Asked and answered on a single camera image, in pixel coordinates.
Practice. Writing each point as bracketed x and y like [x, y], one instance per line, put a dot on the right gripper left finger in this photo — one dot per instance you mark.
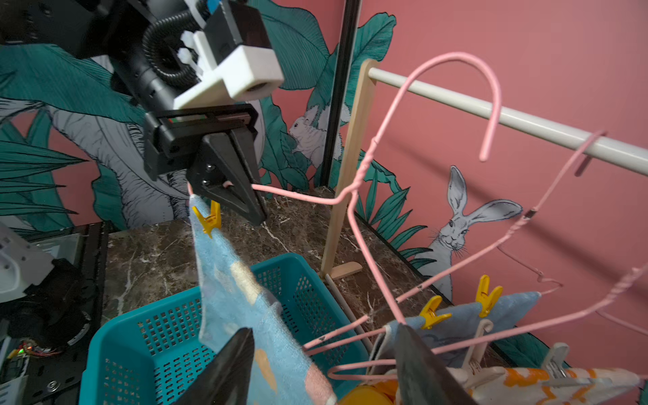
[223, 374]

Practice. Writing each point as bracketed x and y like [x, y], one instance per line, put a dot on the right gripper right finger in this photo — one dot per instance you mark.
[422, 377]

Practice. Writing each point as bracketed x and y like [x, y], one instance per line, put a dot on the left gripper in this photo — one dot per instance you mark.
[216, 146]

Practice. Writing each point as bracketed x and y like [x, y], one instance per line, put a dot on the dark blue towel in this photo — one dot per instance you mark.
[461, 324]

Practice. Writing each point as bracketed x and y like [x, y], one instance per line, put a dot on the blue dotted towel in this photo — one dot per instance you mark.
[274, 369]

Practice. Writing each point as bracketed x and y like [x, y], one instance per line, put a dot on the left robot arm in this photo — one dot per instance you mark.
[117, 111]

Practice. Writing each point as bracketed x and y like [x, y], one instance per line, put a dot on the yellow plastic tray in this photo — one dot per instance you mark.
[375, 393]

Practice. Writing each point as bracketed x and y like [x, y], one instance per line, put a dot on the white clothespin on cream towel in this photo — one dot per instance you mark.
[478, 354]

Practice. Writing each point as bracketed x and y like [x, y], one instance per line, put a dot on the teal plastic basket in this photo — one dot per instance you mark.
[153, 354]

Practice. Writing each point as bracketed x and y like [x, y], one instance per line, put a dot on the cream orange towel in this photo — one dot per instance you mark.
[499, 385]

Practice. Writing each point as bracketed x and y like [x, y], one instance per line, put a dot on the grey clothespin on cream towel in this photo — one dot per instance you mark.
[554, 361]

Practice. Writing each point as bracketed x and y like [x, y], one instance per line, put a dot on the wooden clothes rack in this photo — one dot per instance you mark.
[594, 222]

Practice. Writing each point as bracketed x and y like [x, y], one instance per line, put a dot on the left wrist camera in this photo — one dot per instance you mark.
[230, 55]

